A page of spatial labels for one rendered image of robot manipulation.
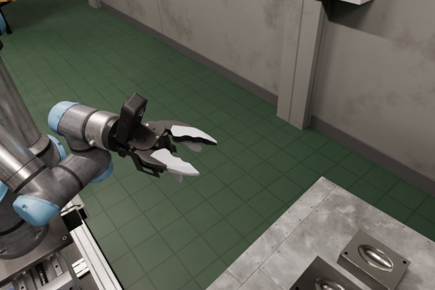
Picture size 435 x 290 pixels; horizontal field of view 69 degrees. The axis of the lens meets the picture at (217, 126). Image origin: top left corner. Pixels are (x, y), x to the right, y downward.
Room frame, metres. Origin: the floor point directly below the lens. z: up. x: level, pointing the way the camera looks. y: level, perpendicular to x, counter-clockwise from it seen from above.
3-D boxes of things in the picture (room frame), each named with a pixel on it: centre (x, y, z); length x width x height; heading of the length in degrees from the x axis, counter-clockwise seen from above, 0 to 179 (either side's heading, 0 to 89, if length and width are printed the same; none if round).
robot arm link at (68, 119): (0.55, 0.29, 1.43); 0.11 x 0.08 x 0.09; 63
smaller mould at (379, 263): (0.51, -0.47, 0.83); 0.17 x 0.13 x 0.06; 42
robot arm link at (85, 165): (0.53, 0.30, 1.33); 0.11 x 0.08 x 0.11; 153
